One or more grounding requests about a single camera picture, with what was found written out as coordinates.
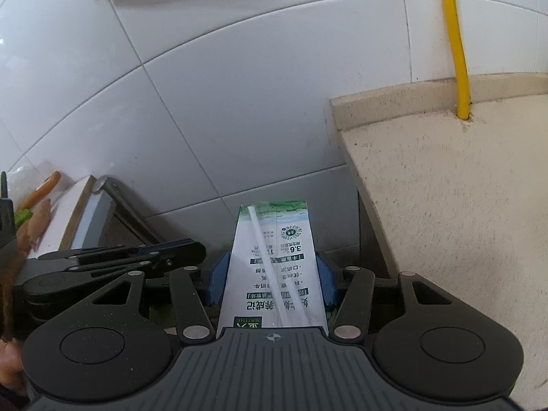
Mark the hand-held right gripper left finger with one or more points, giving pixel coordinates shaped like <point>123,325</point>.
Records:
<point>218,279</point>

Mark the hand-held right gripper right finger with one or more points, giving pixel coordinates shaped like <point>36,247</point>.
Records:
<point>323,281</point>

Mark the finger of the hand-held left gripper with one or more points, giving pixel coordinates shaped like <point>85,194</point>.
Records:
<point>128,266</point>
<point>171,250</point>

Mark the green milk carton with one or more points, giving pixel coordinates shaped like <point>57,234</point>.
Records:
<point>274,265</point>

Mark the person's left hand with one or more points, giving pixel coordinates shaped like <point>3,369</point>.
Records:
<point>9,361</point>

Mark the carrot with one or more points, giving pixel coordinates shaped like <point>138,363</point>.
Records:
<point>40,190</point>

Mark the yellow pipe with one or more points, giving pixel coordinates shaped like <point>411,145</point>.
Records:
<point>456,43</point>

